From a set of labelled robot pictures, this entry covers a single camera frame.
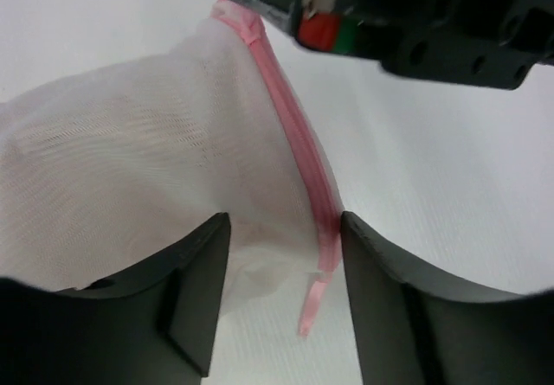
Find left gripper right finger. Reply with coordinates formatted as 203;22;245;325
341;212;553;384

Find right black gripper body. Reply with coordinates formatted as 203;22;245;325
231;0;553;90

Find pink-trimmed mesh laundry bag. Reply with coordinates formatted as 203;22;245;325
1;0;342;336

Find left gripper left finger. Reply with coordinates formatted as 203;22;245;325
1;213;231;384

